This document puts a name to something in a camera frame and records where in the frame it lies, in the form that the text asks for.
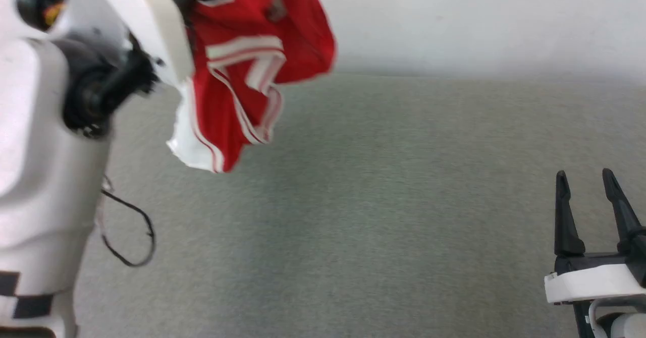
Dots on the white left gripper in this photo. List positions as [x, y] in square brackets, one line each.
[151, 20]

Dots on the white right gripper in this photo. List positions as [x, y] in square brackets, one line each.
[590, 280]

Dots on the red and white jersey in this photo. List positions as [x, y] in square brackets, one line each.
[237, 86]

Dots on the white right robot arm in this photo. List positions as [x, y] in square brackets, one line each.
[623, 325]

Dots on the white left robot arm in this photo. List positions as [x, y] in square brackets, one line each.
[35, 176]

